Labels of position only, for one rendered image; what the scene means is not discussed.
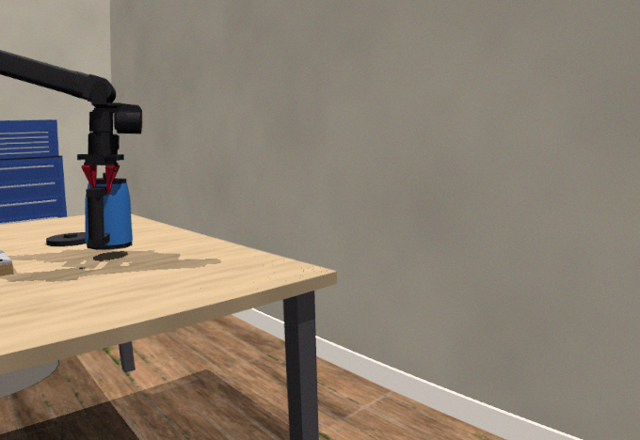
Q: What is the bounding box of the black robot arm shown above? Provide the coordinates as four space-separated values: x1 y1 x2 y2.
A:
0 50 142 136

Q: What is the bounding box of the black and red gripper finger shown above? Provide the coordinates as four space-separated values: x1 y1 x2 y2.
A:
105 165 120 195
82 165 97 188

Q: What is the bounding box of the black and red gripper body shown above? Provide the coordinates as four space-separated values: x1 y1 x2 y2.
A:
77 132 124 165

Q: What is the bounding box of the blue kettle with black lid and handle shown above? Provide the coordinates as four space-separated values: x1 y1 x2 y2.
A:
85 173 133 250

